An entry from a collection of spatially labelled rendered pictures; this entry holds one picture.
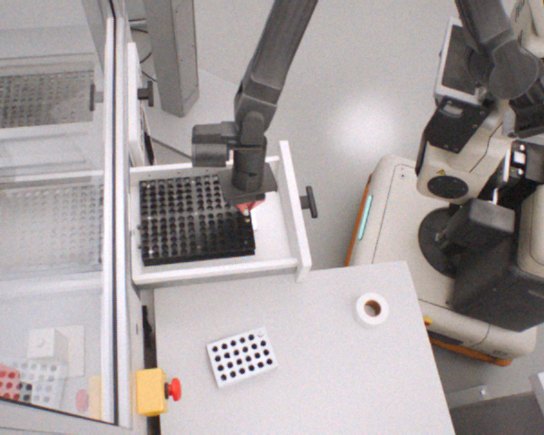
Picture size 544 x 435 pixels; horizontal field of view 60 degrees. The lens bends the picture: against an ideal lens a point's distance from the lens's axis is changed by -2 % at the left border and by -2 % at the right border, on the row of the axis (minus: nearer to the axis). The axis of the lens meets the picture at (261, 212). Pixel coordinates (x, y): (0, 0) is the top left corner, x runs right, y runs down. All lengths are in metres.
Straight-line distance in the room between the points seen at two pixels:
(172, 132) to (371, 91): 0.99
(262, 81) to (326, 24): 2.01
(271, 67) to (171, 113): 1.50
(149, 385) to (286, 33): 0.61
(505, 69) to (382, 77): 1.76
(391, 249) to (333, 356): 0.74
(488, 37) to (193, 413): 0.84
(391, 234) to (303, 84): 0.99
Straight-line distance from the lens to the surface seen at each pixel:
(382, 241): 1.71
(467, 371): 2.00
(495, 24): 0.81
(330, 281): 1.09
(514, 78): 0.83
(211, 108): 2.23
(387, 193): 1.80
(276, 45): 0.72
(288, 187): 0.98
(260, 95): 0.74
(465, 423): 1.67
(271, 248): 1.01
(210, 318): 1.04
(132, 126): 1.07
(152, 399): 0.87
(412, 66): 2.66
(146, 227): 1.01
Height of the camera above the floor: 1.77
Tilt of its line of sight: 63 degrees down
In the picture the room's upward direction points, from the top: 9 degrees clockwise
